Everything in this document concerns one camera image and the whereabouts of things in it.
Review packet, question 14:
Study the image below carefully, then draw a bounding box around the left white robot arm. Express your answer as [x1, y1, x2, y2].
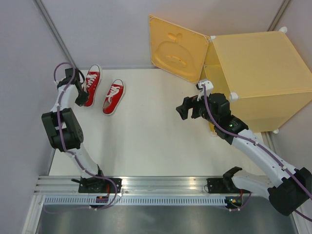
[41, 65, 106, 193]

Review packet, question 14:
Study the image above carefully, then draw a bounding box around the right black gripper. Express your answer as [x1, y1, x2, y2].
[176, 90, 218, 125]

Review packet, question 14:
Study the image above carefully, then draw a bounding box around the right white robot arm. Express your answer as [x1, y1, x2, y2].
[176, 93, 312, 216]

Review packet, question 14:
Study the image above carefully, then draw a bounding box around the yellow plastic shoe cabinet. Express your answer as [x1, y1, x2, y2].
[203, 31, 312, 133]

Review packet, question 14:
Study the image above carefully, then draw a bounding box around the yellow cabinet door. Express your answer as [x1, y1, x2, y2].
[149, 15, 210, 83]

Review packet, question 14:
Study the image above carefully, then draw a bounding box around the white slotted cable duct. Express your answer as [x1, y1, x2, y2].
[44, 195, 227, 206]

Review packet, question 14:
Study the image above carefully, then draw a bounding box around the aluminium mounting rail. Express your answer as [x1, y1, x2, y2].
[36, 175, 278, 196]

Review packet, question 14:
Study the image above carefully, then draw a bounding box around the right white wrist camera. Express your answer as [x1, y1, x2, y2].
[196, 79, 214, 101]

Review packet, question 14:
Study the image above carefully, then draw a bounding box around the red canvas sneaker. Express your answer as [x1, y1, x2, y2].
[84, 64, 102, 107]
[102, 79, 125, 116]

